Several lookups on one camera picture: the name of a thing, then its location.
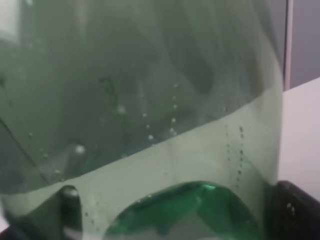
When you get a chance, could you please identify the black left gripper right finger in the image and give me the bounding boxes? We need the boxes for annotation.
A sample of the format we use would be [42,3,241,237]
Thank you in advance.
[260,180,320,240]

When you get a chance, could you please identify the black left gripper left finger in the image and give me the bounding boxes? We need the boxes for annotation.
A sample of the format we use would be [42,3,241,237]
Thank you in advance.
[14,185,83,240]

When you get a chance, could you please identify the green transparent plastic bottle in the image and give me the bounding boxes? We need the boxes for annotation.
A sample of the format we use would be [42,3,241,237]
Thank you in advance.
[0,0,283,240]

